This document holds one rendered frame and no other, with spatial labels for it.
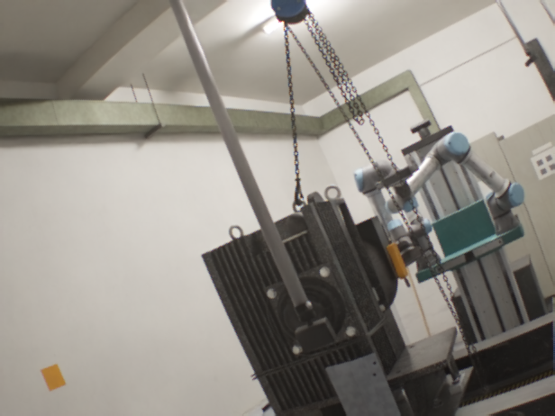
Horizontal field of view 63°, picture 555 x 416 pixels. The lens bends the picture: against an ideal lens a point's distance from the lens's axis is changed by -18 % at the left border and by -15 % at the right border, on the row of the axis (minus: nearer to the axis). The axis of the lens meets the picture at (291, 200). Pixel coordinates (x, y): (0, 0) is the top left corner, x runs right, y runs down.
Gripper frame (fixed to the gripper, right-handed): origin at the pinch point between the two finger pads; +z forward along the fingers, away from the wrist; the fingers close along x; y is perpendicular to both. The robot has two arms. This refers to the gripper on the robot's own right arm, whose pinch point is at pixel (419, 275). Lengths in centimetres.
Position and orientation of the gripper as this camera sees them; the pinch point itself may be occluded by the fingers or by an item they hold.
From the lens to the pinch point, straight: 251.0
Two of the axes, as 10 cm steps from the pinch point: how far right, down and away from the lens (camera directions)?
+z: 3.3, 7.9, -5.1
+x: -8.0, 5.2, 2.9
